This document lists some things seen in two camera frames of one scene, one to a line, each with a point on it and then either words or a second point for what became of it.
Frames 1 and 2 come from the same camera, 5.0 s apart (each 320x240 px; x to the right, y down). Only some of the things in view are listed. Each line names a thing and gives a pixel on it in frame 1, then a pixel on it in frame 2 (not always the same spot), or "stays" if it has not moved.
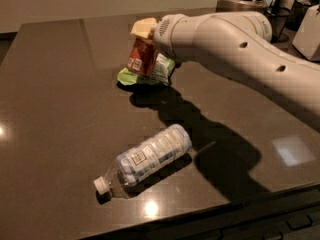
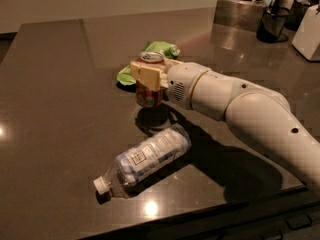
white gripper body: (167, 36) → (184, 82)
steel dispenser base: (232, 5) stays
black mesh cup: (278, 16) stays
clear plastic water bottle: (133, 164) stays
